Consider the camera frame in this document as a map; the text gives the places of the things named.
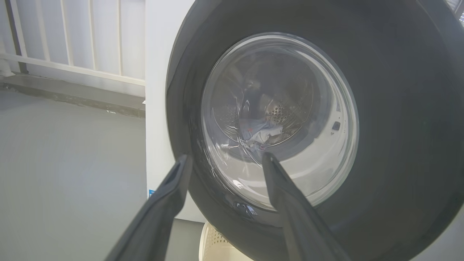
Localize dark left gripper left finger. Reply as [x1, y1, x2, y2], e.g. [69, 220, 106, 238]
[105, 155, 193, 261]

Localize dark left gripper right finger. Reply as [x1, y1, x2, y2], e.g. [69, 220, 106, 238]
[262, 152, 351, 261]

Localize blue denim clothes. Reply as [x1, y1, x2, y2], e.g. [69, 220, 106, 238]
[239, 121, 284, 152]

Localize black round glass washer door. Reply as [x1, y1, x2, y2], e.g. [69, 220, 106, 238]
[166, 0, 464, 261]

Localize white front-load washing machine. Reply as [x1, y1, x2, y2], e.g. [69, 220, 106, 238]
[145, 0, 464, 223]

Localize stainless steel washing machine drum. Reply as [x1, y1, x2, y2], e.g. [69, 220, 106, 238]
[214, 54, 316, 153]

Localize cream perforated laundry basket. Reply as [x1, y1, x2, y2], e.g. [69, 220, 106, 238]
[199, 221, 255, 261]

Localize white railing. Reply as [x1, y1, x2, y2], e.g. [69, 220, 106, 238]
[0, 0, 146, 87]

